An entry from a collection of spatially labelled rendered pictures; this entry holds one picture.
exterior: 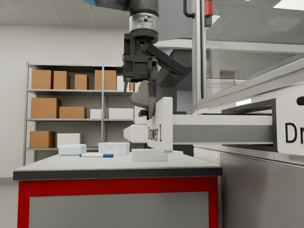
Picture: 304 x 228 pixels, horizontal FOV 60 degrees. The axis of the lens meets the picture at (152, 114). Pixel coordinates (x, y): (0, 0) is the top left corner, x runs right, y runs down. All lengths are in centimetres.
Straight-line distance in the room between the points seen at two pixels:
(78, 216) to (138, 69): 43
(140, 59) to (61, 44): 462
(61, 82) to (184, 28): 321
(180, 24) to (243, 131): 112
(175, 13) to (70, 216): 123
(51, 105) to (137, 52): 396
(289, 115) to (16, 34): 525
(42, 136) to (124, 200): 387
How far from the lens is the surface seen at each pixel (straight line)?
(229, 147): 81
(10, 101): 528
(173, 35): 159
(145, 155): 91
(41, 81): 467
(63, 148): 119
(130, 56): 64
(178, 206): 81
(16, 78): 531
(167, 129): 51
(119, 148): 118
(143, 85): 64
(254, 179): 70
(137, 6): 69
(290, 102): 54
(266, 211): 67
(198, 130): 55
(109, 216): 80
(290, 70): 57
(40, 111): 461
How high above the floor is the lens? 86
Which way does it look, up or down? 4 degrees up
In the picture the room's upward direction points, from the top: straight up
